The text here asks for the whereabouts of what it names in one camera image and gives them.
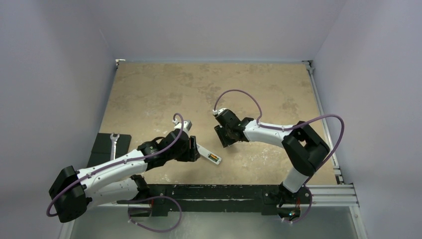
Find white remote control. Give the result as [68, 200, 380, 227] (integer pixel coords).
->
[197, 144, 221, 165]

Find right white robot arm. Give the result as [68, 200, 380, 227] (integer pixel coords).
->
[213, 108, 330, 203]

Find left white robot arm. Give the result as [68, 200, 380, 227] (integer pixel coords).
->
[46, 128, 200, 223]

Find silver wrench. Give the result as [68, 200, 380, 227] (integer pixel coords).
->
[109, 133, 120, 161]

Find black foam tool tray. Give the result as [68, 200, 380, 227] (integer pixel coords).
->
[87, 133, 132, 167]

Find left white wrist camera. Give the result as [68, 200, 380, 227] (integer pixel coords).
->
[173, 119, 192, 134]

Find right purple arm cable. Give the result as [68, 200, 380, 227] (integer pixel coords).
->
[212, 90, 345, 185]

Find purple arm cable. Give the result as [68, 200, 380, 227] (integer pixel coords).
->
[46, 113, 185, 218]
[212, 90, 345, 185]

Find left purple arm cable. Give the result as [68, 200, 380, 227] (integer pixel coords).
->
[46, 113, 185, 218]

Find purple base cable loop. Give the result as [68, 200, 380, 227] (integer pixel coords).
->
[127, 195, 183, 234]

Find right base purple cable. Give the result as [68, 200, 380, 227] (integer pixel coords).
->
[281, 184, 313, 226]

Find aluminium frame rail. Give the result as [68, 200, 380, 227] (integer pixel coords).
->
[303, 60, 359, 208]

